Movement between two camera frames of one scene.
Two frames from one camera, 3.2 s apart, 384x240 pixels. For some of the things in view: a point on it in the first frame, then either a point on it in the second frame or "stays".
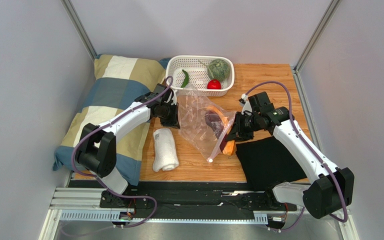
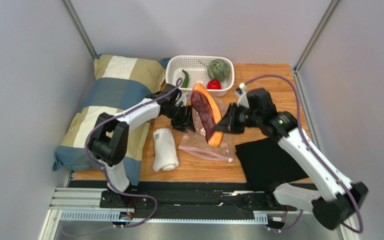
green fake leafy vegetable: (218, 69) stays
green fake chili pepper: (186, 78) stays
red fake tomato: (214, 84) stays
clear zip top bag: (202, 124) to (196, 143)
